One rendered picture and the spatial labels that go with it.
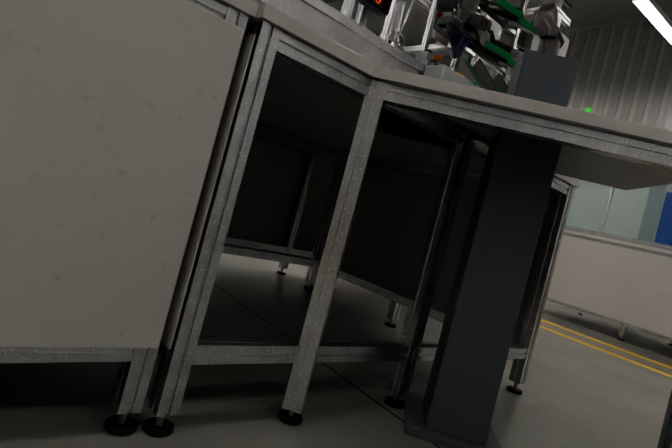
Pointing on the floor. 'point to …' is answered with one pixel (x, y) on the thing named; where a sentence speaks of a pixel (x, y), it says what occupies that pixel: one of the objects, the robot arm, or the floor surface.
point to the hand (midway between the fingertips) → (458, 48)
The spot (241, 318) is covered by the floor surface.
